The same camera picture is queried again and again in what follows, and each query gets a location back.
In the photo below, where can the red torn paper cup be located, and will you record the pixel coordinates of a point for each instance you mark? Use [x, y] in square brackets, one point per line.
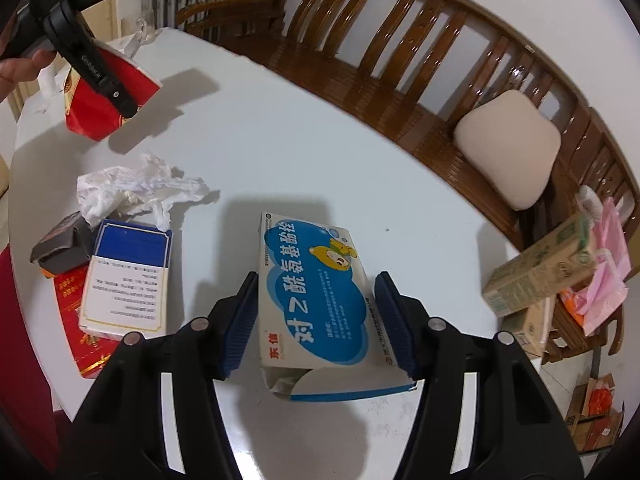
[96, 115]

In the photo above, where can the person's left hand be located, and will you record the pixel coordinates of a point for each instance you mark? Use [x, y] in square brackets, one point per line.
[16, 70]

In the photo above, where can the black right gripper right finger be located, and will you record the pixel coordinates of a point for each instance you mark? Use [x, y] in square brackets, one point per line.
[433, 351]

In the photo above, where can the beige drink carton upright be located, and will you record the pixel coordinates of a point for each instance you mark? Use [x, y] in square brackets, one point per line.
[558, 261]

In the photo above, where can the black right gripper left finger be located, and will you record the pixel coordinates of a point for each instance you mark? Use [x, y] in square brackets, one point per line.
[204, 352]

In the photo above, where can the crumpled white tissue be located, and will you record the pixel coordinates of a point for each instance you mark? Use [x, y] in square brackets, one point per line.
[148, 189]

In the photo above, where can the wooden slatted bench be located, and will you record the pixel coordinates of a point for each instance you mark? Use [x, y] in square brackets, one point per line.
[413, 70]

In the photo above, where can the black small box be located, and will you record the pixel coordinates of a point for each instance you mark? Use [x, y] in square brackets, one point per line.
[68, 245]

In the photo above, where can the beige drink carton lying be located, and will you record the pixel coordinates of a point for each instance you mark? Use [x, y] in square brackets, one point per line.
[531, 327]

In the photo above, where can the blue white paper box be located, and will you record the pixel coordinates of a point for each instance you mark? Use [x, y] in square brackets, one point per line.
[126, 285]

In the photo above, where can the beige seat cushion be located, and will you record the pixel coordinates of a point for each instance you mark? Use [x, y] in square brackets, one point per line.
[512, 145]

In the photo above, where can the pink plastic bag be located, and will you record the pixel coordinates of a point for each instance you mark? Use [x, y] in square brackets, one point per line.
[590, 305]

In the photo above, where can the blue white medicine box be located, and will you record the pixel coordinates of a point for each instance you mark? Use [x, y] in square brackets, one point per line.
[321, 338]

